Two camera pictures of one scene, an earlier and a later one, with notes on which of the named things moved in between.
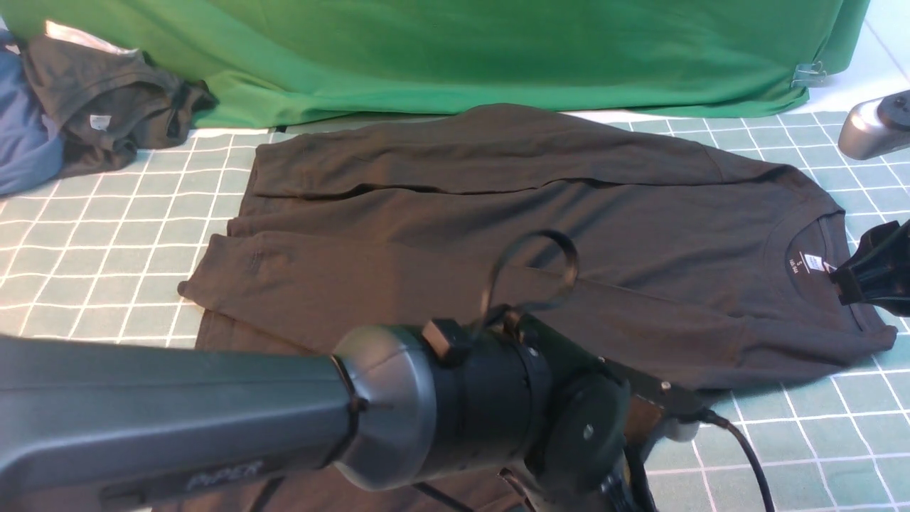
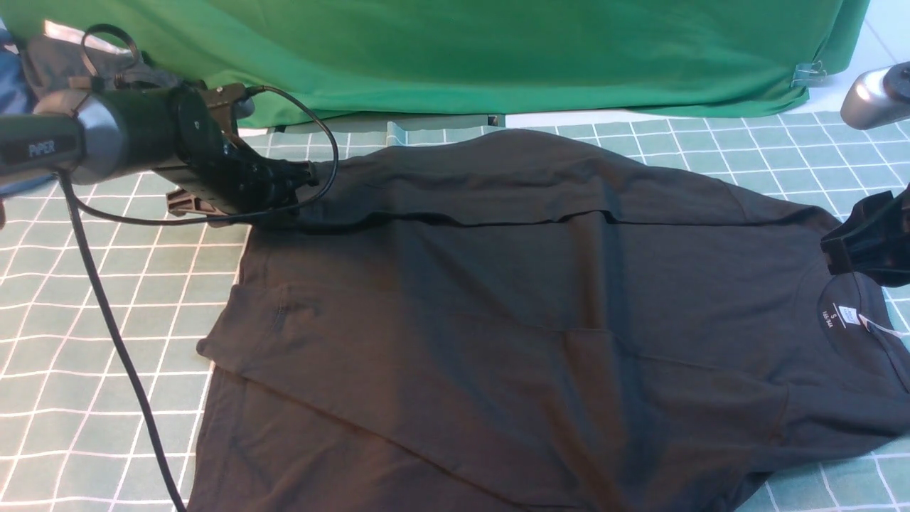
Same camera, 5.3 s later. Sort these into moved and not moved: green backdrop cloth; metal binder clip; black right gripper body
Moved: black right gripper body
Not moved: metal binder clip; green backdrop cloth
